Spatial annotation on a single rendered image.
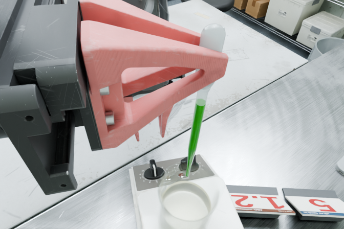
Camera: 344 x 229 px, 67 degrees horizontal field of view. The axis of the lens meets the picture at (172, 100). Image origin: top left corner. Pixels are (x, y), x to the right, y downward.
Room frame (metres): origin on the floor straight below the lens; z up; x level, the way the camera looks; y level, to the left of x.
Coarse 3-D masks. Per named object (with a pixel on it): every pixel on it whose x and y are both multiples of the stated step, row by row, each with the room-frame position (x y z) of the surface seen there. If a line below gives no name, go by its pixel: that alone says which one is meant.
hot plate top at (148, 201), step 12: (144, 192) 0.16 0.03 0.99; (156, 192) 0.16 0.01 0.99; (228, 192) 0.16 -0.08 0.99; (144, 204) 0.14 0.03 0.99; (156, 204) 0.14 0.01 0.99; (228, 204) 0.15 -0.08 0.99; (144, 216) 0.13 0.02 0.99; (156, 216) 0.13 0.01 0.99; (216, 216) 0.13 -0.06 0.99; (228, 216) 0.13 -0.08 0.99; (144, 228) 0.11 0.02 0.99; (156, 228) 0.11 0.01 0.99; (216, 228) 0.12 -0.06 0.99; (228, 228) 0.12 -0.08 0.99; (240, 228) 0.12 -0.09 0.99
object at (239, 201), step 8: (232, 200) 0.18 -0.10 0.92; (240, 200) 0.18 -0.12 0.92; (248, 200) 0.19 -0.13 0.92; (256, 200) 0.19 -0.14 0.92; (264, 200) 0.19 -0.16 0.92; (272, 200) 0.19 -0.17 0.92; (280, 200) 0.19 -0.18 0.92; (256, 208) 0.17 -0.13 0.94; (264, 208) 0.17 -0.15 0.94; (272, 208) 0.17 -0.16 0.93; (280, 208) 0.17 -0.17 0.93; (288, 208) 0.17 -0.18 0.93
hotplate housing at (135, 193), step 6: (132, 168) 0.22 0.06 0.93; (210, 168) 0.22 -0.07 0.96; (132, 174) 0.21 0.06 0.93; (132, 180) 0.20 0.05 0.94; (132, 186) 0.18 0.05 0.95; (132, 192) 0.17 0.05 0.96; (138, 192) 0.17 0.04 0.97; (138, 210) 0.14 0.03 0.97; (138, 216) 0.13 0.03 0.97; (138, 222) 0.13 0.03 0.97; (138, 228) 0.12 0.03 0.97
